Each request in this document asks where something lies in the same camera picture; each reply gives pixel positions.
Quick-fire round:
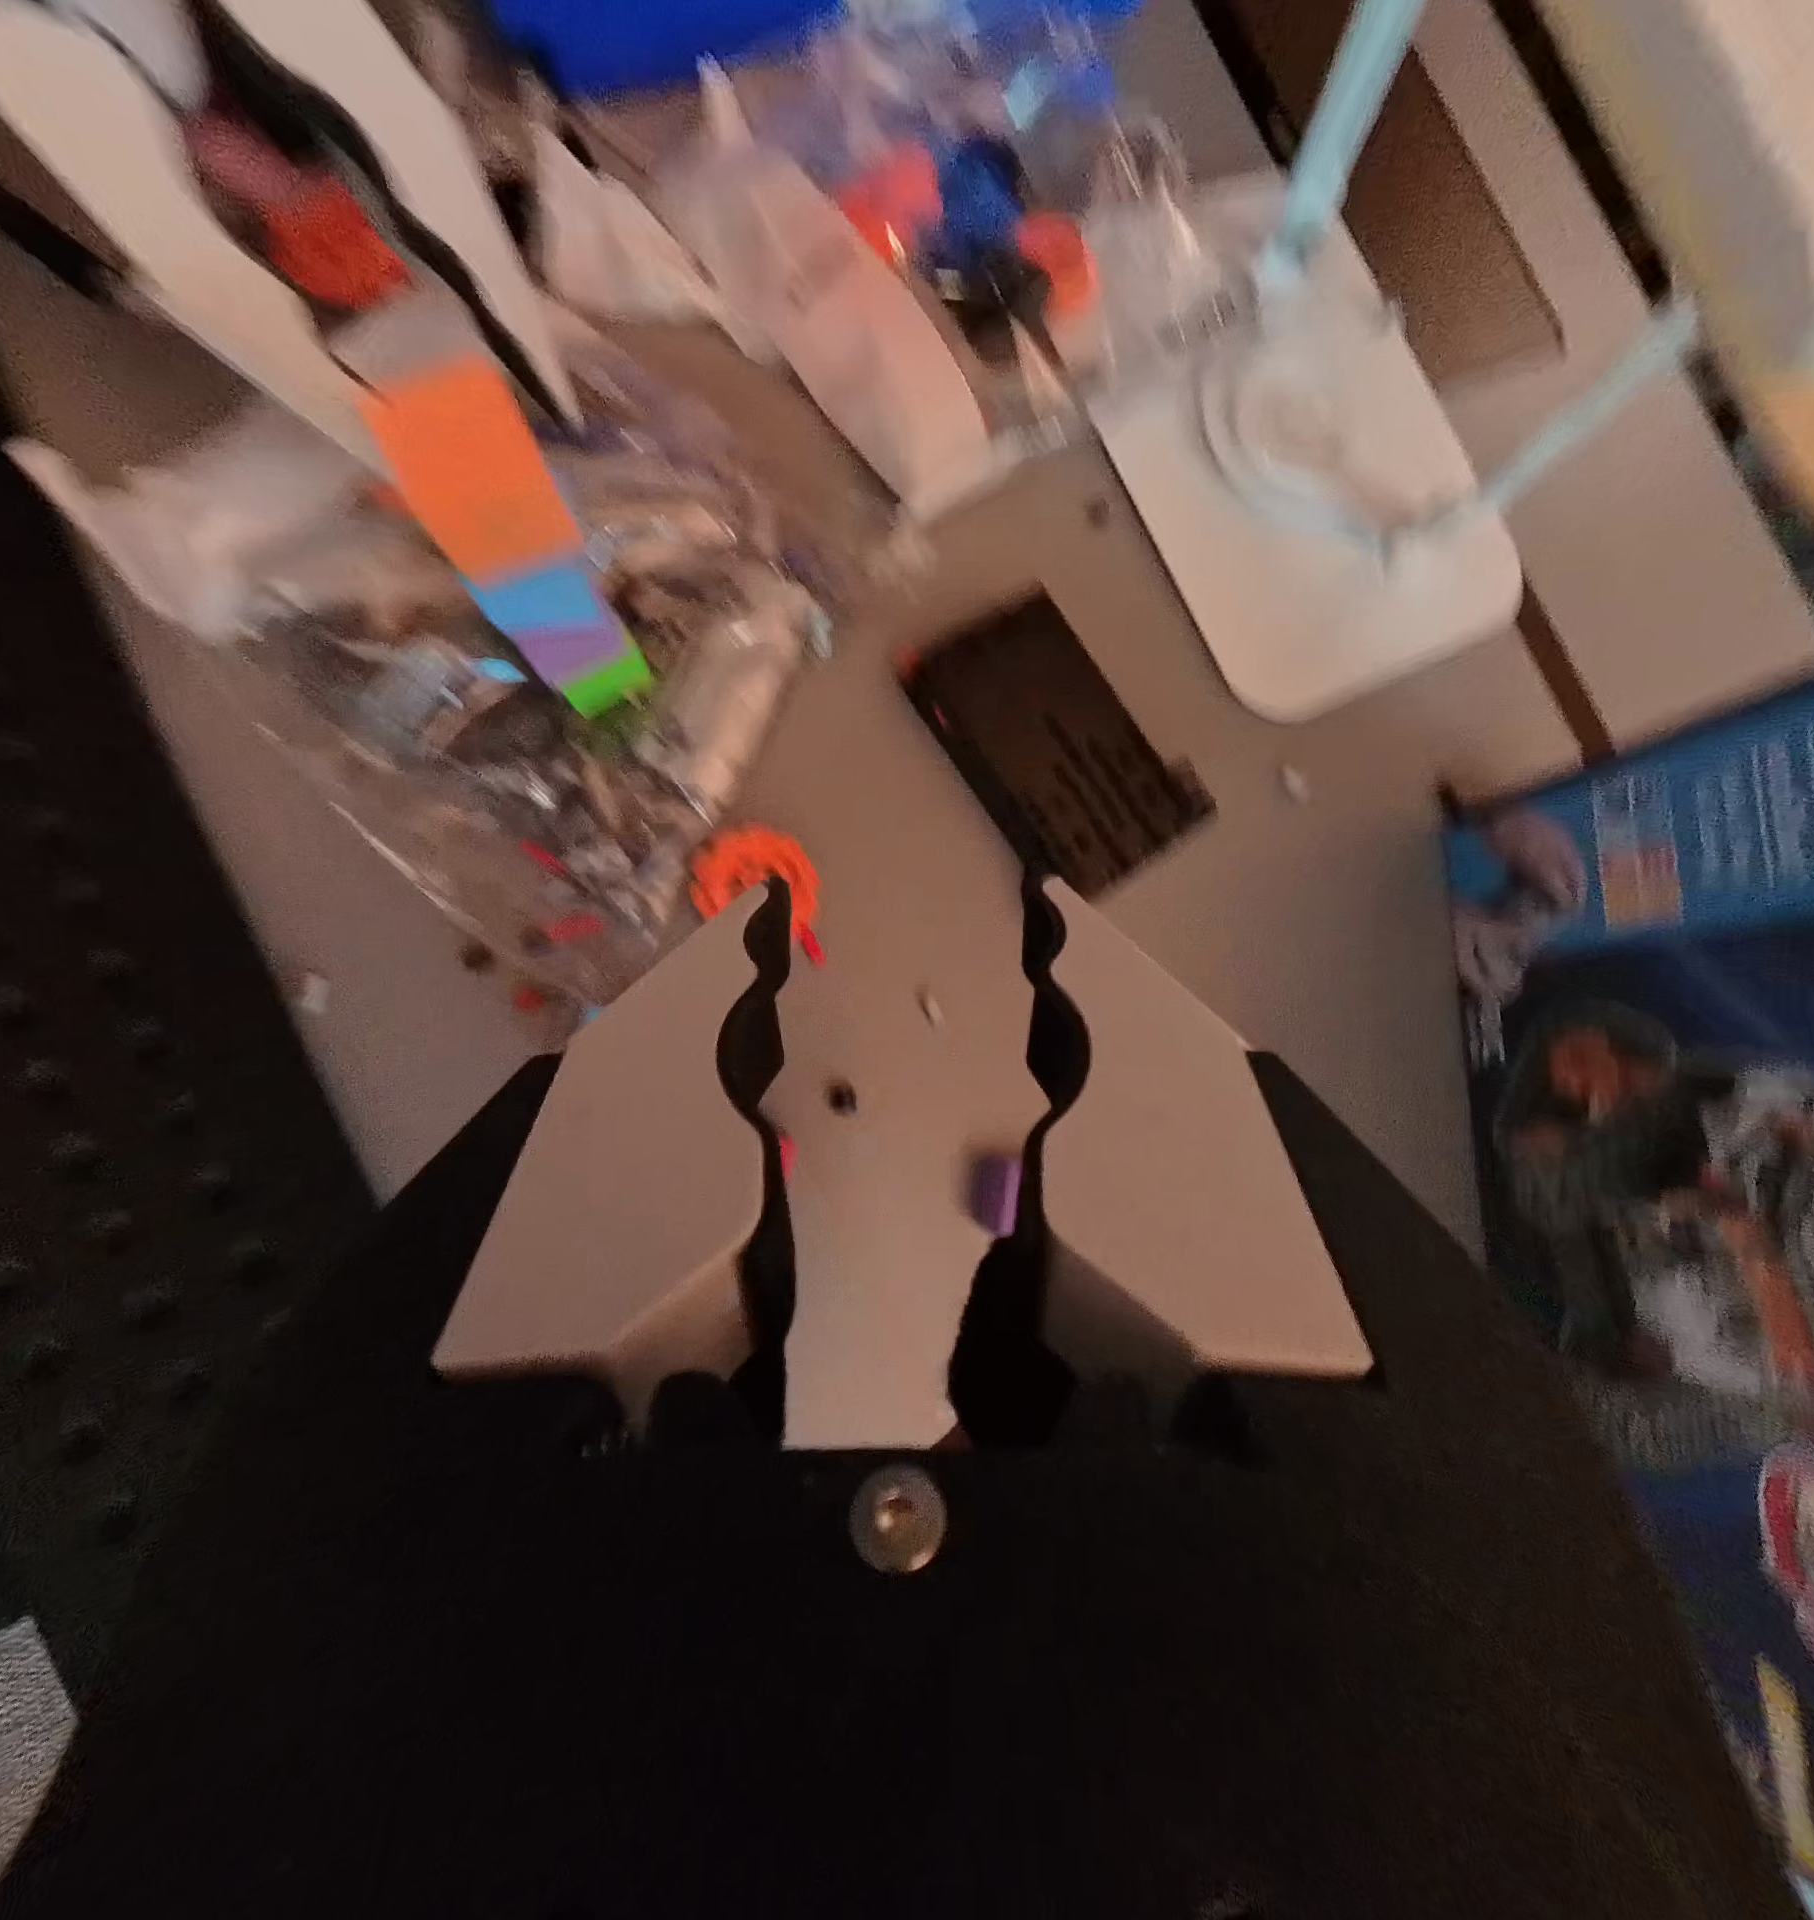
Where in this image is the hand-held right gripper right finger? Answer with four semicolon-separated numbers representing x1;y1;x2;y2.
960;869;1375;1437

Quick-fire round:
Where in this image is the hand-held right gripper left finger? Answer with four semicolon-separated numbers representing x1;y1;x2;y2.
428;890;799;1421

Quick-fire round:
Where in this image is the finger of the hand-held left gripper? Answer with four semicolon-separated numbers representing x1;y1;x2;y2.
235;0;584;427
0;19;401;467

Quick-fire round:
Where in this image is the orange foam cube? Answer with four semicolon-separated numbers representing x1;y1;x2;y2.
368;356;584;576

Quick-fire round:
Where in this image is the light blue foam cube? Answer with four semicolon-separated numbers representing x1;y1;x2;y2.
469;548;609;648

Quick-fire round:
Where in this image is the white label wheels bag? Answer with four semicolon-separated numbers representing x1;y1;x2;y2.
531;0;1151;510

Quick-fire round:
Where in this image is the grey desk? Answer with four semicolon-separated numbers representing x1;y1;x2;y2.
0;123;1814;1920

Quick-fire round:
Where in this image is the blue plastic bin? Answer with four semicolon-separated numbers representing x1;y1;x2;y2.
482;0;851;94

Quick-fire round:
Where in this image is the orange plastic gear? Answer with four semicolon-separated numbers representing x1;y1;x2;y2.
688;831;829;958

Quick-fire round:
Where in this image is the clear bag of grey beams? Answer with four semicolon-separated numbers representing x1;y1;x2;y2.
3;330;851;958

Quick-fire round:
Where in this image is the blue robot kit box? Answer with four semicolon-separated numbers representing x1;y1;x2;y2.
1440;660;1814;1920

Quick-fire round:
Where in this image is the black studded baseplate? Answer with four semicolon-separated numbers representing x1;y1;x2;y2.
0;274;381;1683

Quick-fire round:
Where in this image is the white book stand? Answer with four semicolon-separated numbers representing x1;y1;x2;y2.
1086;0;1814;723

